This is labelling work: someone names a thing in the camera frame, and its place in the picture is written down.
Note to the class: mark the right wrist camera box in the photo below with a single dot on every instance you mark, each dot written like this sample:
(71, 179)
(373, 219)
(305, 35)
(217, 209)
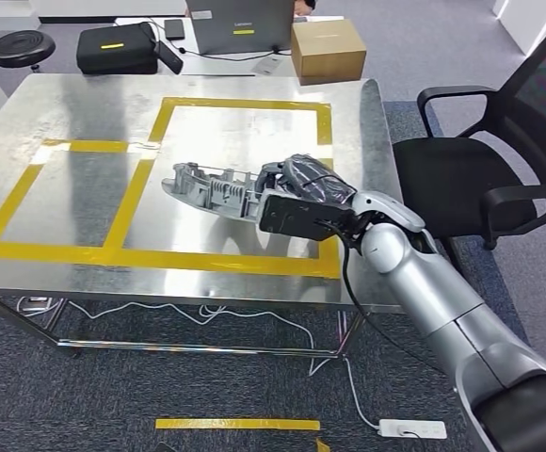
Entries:
(301, 215)

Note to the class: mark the white desk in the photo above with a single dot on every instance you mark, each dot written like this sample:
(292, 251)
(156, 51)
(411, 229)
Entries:
(207, 65)

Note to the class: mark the person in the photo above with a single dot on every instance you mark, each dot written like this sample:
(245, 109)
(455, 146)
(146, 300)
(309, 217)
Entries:
(305, 6)

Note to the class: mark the black case with yellow mark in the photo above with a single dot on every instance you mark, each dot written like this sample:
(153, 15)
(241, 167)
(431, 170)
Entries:
(115, 47)

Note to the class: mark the white power strip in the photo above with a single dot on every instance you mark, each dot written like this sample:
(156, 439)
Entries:
(413, 429)

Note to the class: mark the brown cardboard box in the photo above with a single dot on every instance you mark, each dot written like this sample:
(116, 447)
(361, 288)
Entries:
(328, 50)

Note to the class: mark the grey case with yellow mark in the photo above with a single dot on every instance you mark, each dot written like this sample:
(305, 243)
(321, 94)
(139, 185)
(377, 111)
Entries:
(242, 25)

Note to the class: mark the black office chair with armrests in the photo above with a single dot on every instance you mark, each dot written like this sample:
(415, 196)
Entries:
(442, 181)

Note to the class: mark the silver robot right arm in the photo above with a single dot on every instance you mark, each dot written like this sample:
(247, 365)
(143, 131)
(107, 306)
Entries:
(432, 293)

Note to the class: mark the yellow floor tape marking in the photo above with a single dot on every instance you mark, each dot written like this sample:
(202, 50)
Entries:
(235, 425)

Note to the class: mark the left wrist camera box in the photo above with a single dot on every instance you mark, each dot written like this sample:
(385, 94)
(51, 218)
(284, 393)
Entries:
(162, 447)

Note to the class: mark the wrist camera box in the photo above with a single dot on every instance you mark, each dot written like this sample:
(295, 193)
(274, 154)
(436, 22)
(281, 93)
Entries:
(301, 215)
(162, 447)

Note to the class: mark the black round stool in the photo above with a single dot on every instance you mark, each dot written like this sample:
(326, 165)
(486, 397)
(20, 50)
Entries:
(22, 48)

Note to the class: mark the grey floor socket box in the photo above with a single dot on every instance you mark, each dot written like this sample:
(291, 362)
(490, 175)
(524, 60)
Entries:
(35, 304)

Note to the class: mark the steel workbench table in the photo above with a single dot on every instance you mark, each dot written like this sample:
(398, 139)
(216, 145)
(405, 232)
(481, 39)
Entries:
(33, 100)

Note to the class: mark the grey plastic wheel hubcap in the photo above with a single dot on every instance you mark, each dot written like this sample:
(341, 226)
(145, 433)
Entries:
(211, 193)

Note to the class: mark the black smartphone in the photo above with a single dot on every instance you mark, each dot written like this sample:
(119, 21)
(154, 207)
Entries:
(174, 29)

